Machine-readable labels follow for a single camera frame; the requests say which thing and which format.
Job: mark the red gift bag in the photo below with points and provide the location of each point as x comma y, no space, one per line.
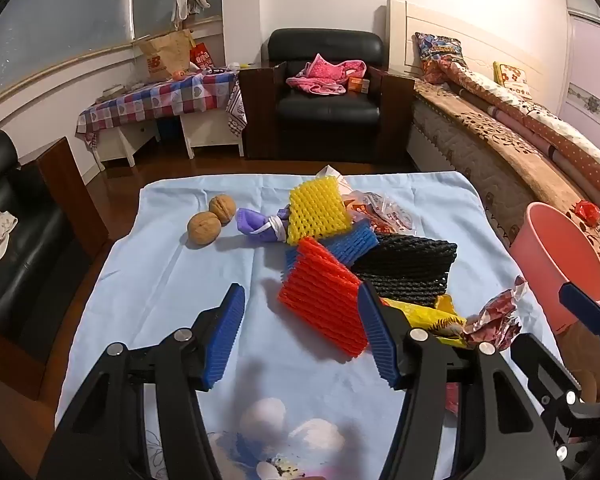
200,57

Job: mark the brown walnut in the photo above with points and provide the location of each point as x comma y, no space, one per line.
223,208
204,228

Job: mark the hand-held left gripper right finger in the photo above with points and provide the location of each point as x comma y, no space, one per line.
377,340

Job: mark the white bed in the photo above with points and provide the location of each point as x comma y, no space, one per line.
450,135

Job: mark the black leather sofa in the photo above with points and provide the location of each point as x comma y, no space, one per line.
10,260

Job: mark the curved window with blinds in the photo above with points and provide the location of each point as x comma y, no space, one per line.
55,25

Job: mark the brown paper bag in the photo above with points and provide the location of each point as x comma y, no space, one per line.
165,55

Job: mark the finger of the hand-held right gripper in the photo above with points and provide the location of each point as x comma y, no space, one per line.
582,307
545,367

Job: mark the black leather armchair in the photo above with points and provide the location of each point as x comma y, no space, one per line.
325,110

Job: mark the orange box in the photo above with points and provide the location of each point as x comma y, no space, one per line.
357,83

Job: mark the colourful printed pillow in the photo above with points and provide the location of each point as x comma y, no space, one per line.
440,55

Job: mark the brown leaf-pattern blanket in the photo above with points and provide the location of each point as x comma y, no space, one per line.
505,160

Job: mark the yellow flowered pillow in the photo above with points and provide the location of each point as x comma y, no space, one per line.
512,77

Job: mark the yellow snack wrapper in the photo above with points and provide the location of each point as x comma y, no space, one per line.
425,317

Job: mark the red foil wrapper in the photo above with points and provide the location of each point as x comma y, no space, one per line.
495,322

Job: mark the yellow foam fruit net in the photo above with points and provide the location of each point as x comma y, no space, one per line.
317,210

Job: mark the red foam fruit net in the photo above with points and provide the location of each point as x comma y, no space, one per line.
320,300

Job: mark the white desk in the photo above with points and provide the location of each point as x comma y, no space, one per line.
130,140

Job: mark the purple snack wrapper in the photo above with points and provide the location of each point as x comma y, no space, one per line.
252,222

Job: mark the checkered tablecloth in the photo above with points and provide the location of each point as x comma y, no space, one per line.
155,97

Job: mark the clear red-printed plastic bag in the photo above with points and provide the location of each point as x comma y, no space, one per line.
380,212

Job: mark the pink dotted garment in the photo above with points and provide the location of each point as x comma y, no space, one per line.
325,76

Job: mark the lilac sliding wardrobe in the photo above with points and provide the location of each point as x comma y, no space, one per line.
590,70

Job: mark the polka dot quilt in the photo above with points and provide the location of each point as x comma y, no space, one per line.
555,125

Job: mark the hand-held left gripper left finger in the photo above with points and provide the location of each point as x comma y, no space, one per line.
225,335

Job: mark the light blue tablecloth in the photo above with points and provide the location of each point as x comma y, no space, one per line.
180,285

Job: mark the red snack packet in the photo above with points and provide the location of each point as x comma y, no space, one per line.
587,210

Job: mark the blue foam fruit net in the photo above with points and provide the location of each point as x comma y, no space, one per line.
357,242

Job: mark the black foam fruit net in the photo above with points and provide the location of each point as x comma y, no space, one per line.
410,270

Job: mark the pink plastic bin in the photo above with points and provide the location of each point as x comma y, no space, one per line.
555,260

